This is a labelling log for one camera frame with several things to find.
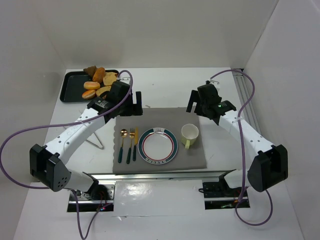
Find toasted bread slice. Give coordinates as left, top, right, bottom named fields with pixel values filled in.
left=95, top=85, right=111, bottom=99
left=103, top=72, right=118, bottom=86

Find silver metal tongs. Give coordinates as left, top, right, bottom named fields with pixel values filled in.
left=85, top=132, right=104, bottom=150

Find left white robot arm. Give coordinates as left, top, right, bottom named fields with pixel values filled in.
left=29, top=81, right=143, bottom=199

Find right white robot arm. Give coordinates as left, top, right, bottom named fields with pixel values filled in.
left=186, top=83, right=288, bottom=193

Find long orange bread roll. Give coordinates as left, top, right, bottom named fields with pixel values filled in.
left=92, top=67, right=106, bottom=84

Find round orange bun lower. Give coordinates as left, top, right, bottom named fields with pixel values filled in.
left=82, top=89, right=96, bottom=100

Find round orange bun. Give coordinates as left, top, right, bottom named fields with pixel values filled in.
left=82, top=89, right=96, bottom=100
left=83, top=81, right=101, bottom=90

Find round orange bun upper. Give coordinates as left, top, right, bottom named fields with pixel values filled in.
left=83, top=81, right=101, bottom=90

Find light green mug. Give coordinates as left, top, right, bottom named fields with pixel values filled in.
left=181, top=123, right=199, bottom=149

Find grey cloth placemat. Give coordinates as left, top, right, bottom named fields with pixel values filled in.
left=112, top=107, right=207, bottom=174

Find white plate teal rim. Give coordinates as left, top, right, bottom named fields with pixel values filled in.
left=137, top=127, right=178, bottom=165

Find black baking tray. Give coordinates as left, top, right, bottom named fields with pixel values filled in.
left=60, top=69, right=120, bottom=104

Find gold knife green handle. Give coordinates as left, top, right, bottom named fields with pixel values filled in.
left=132, top=127, right=139, bottom=162

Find gold fork green handle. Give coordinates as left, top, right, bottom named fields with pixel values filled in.
left=126, top=128, right=135, bottom=164

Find gold spoon green handle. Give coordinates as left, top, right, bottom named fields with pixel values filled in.
left=117, top=128, right=128, bottom=163

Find aluminium rail right side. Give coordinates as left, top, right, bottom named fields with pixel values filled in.
left=232, top=72, right=261, bottom=133

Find aluminium rail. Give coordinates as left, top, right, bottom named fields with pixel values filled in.
left=90, top=170, right=235, bottom=181
left=232, top=72, right=261, bottom=133

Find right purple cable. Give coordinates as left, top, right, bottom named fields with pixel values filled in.
left=209, top=69, right=273, bottom=227

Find purple cable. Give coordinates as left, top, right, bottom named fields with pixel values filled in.
left=209, top=69, right=273, bottom=227
left=0, top=70, right=135, bottom=240

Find aluminium rail front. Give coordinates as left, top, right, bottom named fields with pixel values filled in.
left=90, top=170, right=235, bottom=181

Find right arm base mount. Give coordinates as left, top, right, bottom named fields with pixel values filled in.
left=198, top=171, right=242, bottom=210

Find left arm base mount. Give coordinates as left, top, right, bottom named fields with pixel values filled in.
left=76, top=181, right=116, bottom=213

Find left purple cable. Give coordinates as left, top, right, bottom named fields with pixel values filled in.
left=0, top=70, right=135, bottom=240

